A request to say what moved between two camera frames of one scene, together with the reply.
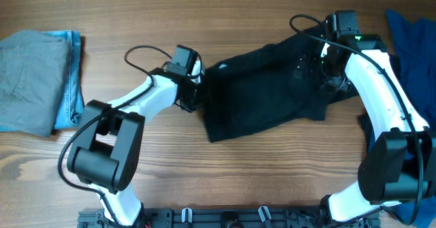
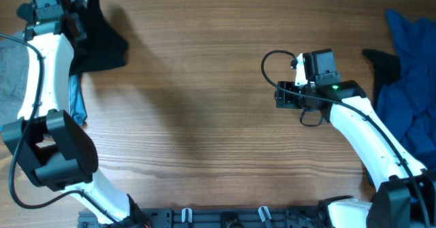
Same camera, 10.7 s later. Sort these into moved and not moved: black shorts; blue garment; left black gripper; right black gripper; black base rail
Moved: right black gripper; black shorts; left black gripper
Not moved: black base rail; blue garment
